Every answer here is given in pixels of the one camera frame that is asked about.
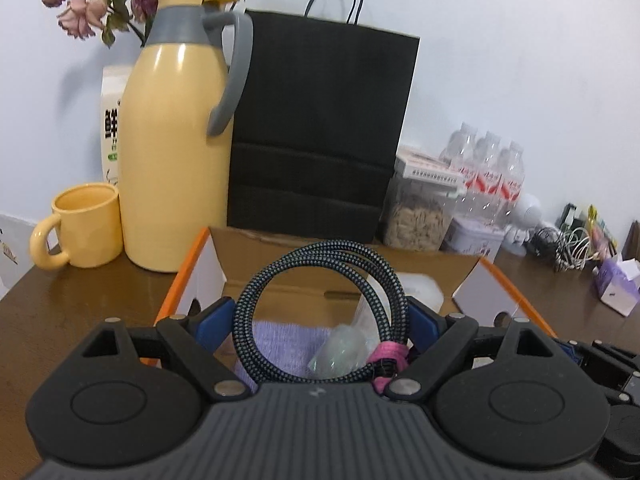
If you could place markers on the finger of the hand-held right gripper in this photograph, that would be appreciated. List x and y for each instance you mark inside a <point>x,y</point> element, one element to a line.
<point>615,370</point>
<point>572,352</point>

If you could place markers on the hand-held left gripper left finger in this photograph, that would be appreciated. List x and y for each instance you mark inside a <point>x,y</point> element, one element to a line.
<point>217,325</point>

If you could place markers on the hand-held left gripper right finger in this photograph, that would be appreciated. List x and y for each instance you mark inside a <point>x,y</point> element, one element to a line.
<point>425,327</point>

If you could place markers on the translucent plastic container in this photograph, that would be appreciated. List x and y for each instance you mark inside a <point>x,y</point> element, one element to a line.
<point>425,290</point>

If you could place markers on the cardboard box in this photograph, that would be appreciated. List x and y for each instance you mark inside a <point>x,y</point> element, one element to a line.
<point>280,247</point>

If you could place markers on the purple cloth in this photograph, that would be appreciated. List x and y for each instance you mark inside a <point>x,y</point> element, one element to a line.
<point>290,345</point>

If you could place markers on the purple tissue pack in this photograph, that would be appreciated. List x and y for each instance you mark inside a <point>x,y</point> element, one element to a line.
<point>617,287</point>

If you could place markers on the clear plastic bag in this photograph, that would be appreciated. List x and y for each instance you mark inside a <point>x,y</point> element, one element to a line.
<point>340,355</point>

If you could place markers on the white tin box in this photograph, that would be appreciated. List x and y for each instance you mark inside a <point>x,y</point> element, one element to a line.
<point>472,237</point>

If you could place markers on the clear jar of seeds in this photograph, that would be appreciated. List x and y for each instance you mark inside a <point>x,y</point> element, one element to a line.
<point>417,222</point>

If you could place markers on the colourful snack packets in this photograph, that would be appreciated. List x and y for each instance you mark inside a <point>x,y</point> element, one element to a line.
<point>600,232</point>

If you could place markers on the white round gadget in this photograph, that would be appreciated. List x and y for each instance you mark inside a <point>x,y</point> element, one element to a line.
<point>525,212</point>

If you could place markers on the yellow mug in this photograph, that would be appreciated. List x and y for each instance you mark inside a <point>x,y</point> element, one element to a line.
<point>90,230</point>

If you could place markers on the white and red box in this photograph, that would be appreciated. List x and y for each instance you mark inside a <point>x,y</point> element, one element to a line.
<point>430,165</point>

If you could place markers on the yellow thermos jug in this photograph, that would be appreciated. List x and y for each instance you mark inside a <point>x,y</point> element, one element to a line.
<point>170,160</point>

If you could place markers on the white board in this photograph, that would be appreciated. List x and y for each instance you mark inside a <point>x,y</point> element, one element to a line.
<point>12,255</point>

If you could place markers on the white milk carton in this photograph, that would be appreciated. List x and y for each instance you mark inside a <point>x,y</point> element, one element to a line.
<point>112,125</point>

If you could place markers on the black paper bag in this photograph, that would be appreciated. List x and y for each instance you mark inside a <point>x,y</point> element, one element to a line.
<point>320,120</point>

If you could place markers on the dried rose bouquet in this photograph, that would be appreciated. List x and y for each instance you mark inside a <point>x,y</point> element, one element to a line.
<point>80,7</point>

